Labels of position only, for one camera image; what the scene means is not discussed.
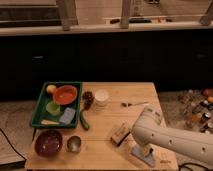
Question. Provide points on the brown pine cone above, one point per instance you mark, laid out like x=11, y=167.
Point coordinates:
x=88, y=99

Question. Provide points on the yellow round fruit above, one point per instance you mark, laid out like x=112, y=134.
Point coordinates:
x=50, y=89

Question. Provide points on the banana slice in tray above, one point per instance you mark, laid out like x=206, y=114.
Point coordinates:
x=48, y=122

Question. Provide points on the small metal cup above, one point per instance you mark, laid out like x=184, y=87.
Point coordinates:
x=74, y=144

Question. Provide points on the orange bowl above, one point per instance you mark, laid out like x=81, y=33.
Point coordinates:
x=65, y=94

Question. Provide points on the small green cup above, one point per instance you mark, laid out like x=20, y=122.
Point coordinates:
x=53, y=108

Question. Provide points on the dark red bowl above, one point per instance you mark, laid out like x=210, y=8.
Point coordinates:
x=48, y=143

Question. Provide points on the blue sponge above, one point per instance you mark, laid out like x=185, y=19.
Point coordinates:
x=67, y=116

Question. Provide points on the green cucumber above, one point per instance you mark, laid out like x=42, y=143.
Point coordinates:
x=83, y=121

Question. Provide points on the green plastic tray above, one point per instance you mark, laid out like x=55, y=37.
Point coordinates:
x=40, y=112

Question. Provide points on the wooden board eraser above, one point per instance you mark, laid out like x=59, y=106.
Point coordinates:
x=120, y=134

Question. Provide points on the spice bottles on floor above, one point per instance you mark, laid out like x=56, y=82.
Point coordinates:
x=197, y=110

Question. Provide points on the grey cloth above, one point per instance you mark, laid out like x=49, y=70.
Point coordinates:
x=147, y=159

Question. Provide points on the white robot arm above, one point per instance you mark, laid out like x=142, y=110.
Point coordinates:
x=147, y=129

